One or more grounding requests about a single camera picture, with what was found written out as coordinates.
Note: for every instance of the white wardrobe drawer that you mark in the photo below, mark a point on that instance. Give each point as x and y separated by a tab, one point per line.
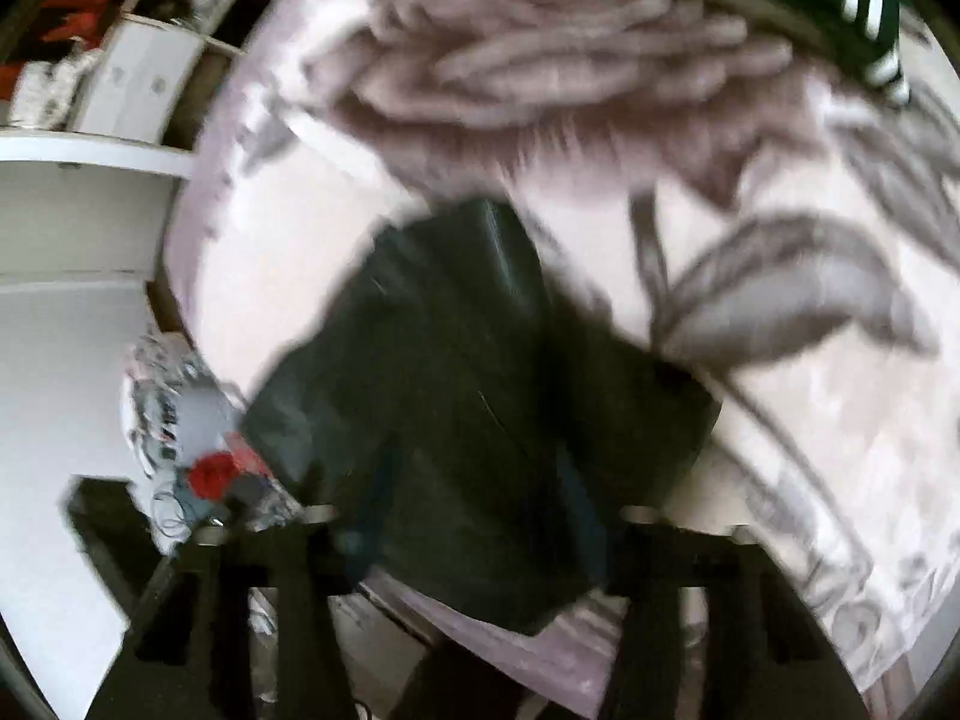
112	79
166	88

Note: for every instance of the white wardrobe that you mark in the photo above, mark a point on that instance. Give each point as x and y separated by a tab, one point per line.
75	202

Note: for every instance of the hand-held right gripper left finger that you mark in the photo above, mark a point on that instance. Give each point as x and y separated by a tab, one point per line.
300	577

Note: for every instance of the folded floral clothes pile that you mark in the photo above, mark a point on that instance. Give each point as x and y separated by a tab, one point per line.
49	90

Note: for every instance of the floral plush blanket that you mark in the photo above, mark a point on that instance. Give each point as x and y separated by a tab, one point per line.
787	427

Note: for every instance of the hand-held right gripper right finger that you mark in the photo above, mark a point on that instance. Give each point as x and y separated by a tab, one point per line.
660	577

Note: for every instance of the black leather jacket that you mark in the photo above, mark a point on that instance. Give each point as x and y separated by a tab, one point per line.
465	390

